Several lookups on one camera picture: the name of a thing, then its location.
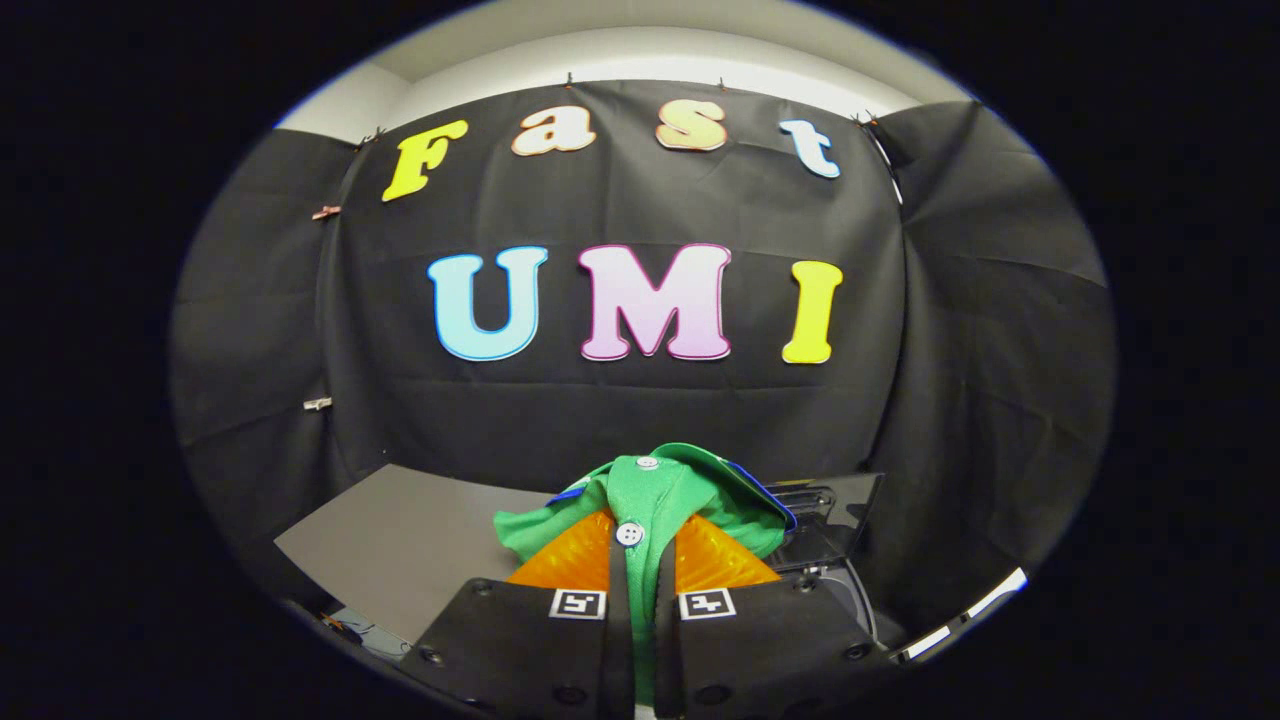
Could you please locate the green polo shirt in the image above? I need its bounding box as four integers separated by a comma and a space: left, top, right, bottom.
493, 443, 798, 706

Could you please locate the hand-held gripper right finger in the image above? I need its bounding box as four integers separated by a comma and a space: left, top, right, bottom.
655, 512, 896, 720

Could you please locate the row of small black clips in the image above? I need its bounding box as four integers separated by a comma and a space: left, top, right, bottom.
355, 70, 886, 146

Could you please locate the black backdrop cloth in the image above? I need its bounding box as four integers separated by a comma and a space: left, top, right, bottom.
170, 78, 1116, 641

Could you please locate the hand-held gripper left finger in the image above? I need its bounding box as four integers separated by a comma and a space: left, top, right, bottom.
400, 508, 636, 720

